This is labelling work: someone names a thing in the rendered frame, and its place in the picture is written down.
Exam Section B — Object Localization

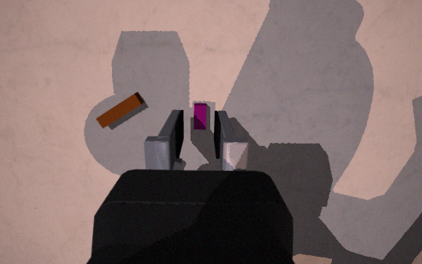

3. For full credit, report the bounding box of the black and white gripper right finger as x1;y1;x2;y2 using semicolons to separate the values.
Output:
214;111;249;171

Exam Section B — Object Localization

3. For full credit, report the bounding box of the orange rectangular bar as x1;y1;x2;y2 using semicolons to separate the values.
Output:
96;92;144;128

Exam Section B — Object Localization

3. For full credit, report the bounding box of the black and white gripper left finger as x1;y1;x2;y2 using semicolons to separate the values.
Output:
144;110;184;170

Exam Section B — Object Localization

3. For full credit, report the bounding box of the dark grey rectangular block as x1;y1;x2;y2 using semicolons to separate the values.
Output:
173;158;182;170

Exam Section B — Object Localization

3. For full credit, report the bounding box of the magenta rod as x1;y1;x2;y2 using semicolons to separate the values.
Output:
194;103;207;130

